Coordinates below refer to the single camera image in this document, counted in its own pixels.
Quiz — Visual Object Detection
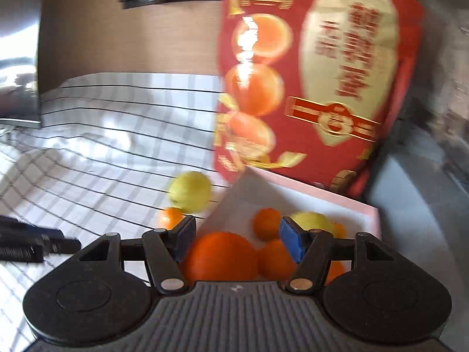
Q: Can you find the small green pomelo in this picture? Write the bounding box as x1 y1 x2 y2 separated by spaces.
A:
168 171 212 214

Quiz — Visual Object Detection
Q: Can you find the large green pomelo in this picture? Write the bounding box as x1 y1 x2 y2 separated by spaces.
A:
289 211 336 236

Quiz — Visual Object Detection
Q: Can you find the large orange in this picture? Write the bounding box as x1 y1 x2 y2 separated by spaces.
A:
183 231 260 287

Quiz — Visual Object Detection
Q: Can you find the computer case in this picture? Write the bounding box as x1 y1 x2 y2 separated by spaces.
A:
410 0 469 177

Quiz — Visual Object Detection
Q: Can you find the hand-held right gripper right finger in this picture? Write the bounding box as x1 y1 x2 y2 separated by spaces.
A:
280 217 398 294

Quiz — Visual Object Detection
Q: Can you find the mandarin orange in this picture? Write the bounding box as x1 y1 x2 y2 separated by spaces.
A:
157 207 184 230
324 260 347 285
256 239 298 281
253 208 283 241

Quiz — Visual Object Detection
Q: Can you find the white checked tablecloth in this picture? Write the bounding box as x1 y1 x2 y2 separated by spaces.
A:
0 72 230 351

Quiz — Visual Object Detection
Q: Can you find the black framed white panel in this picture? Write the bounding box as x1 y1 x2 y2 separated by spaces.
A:
363 125 469 341

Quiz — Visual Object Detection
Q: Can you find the red printed bag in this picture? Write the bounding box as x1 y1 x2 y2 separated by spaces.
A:
213 0 427 198

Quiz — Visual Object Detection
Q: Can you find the shiny metal appliance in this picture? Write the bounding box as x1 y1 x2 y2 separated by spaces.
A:
0 0 50 130

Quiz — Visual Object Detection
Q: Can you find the pink cardboard box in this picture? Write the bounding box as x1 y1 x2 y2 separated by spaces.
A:
196 167 380 287

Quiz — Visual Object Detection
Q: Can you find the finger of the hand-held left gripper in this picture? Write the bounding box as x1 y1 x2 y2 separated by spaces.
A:
0 216 82 263

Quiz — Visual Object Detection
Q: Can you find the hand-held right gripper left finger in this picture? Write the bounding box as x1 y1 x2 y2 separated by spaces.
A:
79 216 196 294

